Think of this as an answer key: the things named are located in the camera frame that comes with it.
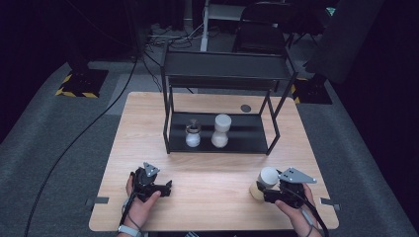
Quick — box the right hand-held gripper cable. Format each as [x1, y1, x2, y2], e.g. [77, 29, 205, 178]
[284, 186, 330, 237]

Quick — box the hand-held gripper cable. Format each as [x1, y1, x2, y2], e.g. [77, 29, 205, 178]
[119, 192, 138, 231]
[284, 186, 330, 237]

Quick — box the black base with hazard tape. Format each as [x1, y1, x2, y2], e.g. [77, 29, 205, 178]
[54, 68, 110, 100]
[290, 76, 334, 106]

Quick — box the black metal two-tier rack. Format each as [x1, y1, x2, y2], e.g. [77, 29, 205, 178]
[160, 48, 299, 156]

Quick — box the grey tape strip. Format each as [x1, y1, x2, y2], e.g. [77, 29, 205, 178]
[86, 196, 110, 209]
[319, 197, 342, 211]

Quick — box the grey hanging curtain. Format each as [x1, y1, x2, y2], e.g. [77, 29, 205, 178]
[303, 0, 385, 85]

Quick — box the left hand-held gripper cable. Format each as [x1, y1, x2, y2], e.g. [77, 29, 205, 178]
[119, 192, 138, 231]

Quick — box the beige bottle with white cap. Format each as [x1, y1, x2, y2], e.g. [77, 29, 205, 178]
[248, 166, 281, 202]

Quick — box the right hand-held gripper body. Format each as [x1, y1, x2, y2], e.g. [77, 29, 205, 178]
[263, 167, 318, 209]

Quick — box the long black floor cable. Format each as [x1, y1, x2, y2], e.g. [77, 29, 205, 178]
[23, 55, 140, 237]

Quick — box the person's right hand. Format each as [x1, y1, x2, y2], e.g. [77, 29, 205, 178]
[274, 183, 318, 232]

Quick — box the tangle of floor cables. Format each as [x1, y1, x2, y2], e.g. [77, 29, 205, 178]
[143, 23, 203, 51]

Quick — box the white wristwatch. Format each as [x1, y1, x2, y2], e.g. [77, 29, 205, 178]
[117, 224, 142, 237]

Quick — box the white metal stand leg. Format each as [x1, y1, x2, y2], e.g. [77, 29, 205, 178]
[200, 0, 249, 52]

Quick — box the person's left hand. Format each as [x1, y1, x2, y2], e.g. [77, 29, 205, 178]
[125, 174, 162, 230]

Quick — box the black folding chair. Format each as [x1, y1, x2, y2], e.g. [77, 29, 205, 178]
[231, 1, 294, 55]

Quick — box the small glass jar dark lid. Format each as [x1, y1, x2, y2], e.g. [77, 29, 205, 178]
[185, 118, 203, 148]

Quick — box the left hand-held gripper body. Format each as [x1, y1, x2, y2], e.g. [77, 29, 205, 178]
[130, 161, 166, 203]

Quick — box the white hourglass-shaped grinder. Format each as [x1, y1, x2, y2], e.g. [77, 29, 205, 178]
[210, 113, 232, 149]

